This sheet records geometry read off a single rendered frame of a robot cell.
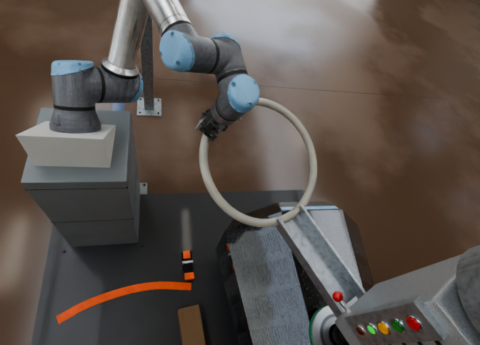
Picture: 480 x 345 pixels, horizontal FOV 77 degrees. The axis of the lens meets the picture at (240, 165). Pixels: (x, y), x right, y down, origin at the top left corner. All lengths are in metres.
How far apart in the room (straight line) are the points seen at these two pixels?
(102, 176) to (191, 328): 1.00
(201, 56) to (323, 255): 0.79
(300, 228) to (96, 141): 0.84
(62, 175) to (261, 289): 0.98
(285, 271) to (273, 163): 1.36
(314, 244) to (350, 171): 1.80
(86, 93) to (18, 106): 1.61
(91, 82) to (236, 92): 0.71
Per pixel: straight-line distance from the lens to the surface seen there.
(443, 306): 0.76
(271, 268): 1.45
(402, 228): 2.91
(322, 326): 1.34
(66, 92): 1.36
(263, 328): 1.47
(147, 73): 2.46
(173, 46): 0.78
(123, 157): 1.46
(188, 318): 1.94
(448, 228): 3.24
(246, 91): 0.83
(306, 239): 1.17
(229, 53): 0.86
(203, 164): 1.02
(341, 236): 1.56
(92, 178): 1.42
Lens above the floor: 2.06
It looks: 55 degrees down
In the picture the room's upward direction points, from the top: 22 degrees clockwise
